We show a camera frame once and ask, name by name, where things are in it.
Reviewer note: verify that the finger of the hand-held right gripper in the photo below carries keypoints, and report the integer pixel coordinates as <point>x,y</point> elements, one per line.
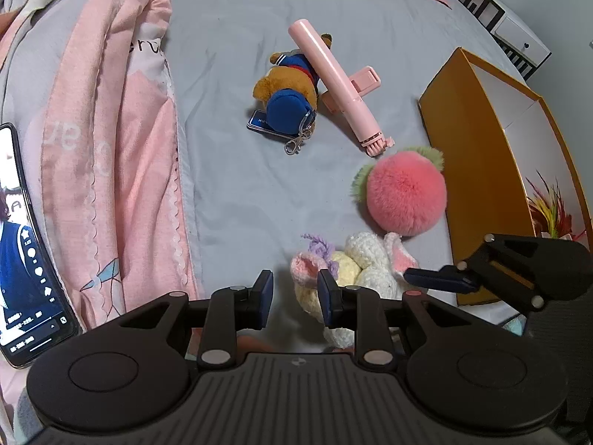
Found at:
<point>519,264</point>

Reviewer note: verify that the pink selfie stick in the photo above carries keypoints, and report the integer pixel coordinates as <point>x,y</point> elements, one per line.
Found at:
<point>333,83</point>

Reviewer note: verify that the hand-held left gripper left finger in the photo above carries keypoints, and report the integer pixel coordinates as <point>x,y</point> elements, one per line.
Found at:
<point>265,299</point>

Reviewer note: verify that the crocheted rabbit plush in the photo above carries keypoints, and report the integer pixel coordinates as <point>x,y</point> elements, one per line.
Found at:
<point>366,259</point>

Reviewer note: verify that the pink fluffy peach plush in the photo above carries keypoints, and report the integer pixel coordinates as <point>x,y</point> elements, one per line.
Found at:
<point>403,190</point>

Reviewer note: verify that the black smartphone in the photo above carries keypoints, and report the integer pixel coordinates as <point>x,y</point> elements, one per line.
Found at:
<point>28,287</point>

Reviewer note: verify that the pink grey quilt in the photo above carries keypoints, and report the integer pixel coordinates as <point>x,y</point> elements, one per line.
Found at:
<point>116,148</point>

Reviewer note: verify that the white black nightstand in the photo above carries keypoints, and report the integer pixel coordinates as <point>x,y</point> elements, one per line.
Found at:
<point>519,32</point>

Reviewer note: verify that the person's teal clothing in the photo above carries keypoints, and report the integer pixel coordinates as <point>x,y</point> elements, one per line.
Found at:
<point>514,324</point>

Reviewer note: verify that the colourful feather toy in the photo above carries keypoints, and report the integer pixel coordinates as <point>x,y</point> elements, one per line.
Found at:
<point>551,213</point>

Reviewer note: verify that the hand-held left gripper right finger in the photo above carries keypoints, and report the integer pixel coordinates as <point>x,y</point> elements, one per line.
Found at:
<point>326,303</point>

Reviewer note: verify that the orange cardboard box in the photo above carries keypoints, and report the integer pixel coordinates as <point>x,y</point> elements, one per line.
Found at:
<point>468,157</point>

